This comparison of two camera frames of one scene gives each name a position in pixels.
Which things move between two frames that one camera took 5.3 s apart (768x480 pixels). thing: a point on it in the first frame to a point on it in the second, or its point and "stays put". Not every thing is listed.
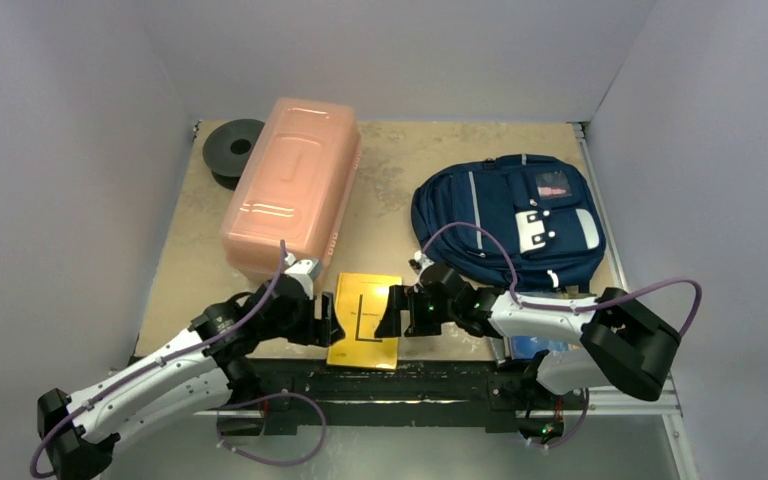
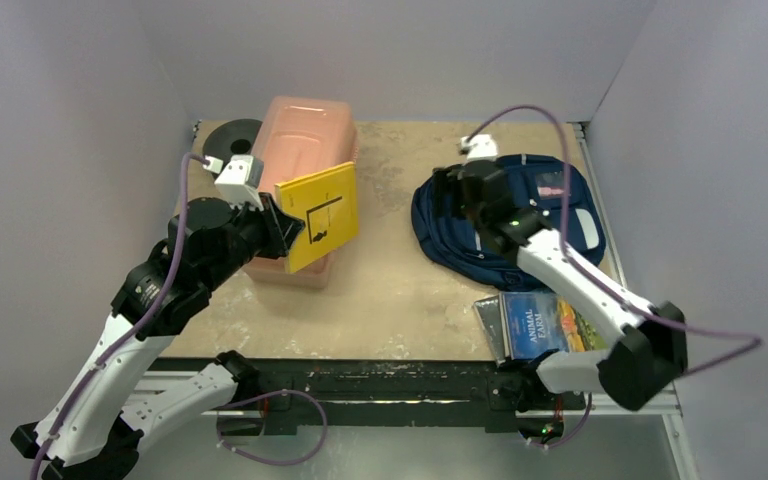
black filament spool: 227,148 stays put
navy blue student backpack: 521,223 stays put
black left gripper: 317,331 to 279,226
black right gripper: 406,312 to 475,187
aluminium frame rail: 610,400 stays put
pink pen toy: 545,191 stays put
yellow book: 359,300 to 327,203
